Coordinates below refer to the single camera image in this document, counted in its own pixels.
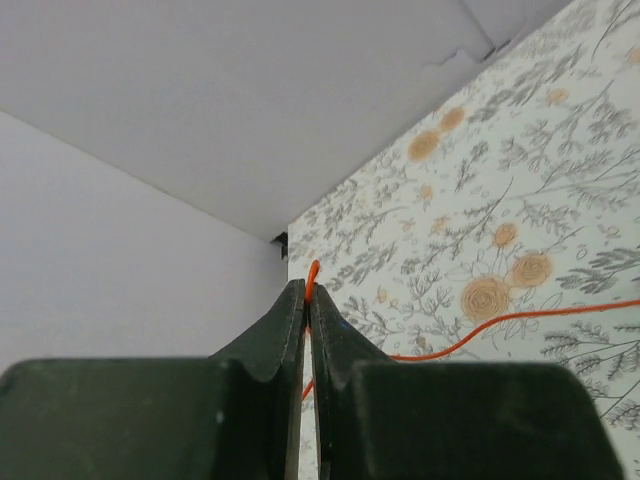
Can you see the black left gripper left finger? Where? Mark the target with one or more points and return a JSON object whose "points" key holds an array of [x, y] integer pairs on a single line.
{"points": [[232, 415]]}

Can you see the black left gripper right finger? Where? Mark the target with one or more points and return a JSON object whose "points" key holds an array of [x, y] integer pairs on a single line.
{"points": [[379, 418]]}

